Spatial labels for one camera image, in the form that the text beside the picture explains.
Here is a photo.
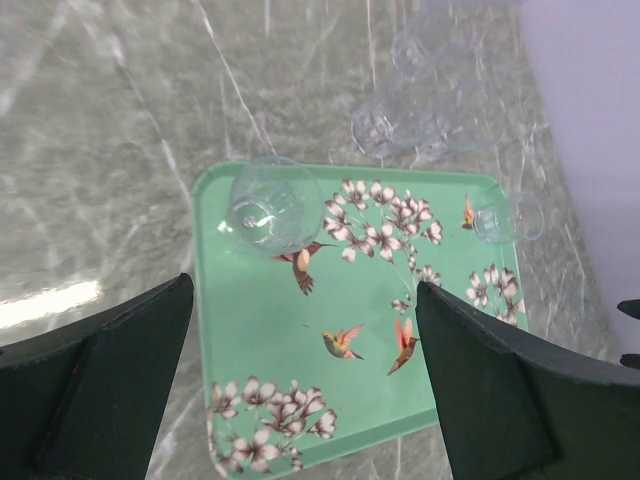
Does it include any green floral hummingbird tray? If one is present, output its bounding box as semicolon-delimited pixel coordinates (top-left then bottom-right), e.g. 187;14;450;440
193;162;527;479

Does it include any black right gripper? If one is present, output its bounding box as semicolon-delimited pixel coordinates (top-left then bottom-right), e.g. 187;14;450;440
617;299;639;370

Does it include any clear glass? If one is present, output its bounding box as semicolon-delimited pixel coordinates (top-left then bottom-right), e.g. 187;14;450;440
391;5;481;81
415;79;504;162
351;82;452;158
226;156;324;256

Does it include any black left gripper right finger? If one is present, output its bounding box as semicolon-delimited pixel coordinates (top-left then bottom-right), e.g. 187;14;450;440
415;282;639;479

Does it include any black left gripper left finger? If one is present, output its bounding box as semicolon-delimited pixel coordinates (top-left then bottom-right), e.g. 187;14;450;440
1;273;194;479

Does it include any clear glass edge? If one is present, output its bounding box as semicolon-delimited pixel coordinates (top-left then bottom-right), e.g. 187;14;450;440
473;192;545;243

